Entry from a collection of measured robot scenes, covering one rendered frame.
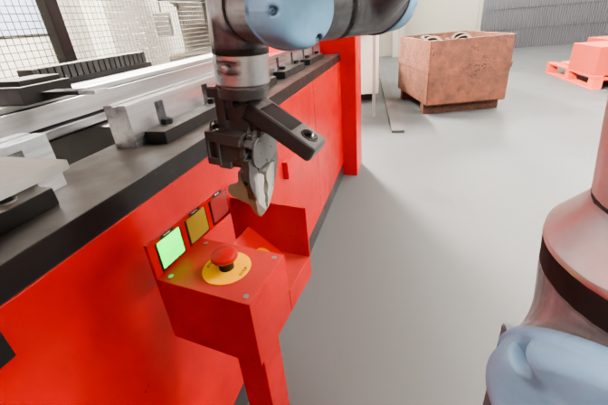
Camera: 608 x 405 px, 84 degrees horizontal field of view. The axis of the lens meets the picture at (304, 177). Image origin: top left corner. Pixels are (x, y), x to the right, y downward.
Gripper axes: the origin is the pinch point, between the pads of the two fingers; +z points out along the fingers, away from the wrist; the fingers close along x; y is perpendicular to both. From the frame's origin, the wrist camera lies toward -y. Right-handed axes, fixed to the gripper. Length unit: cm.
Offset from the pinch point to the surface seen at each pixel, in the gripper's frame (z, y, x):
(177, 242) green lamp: 2.4, 9.8, 10.1
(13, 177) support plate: -16.7, 9.6, 26.3
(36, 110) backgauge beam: -8, 62, -6
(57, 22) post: -24, 119, -55
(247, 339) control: 11.1, -4.7, 15.2
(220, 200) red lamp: 1.3, 9.9, -1.4
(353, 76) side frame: 12, 33, -183
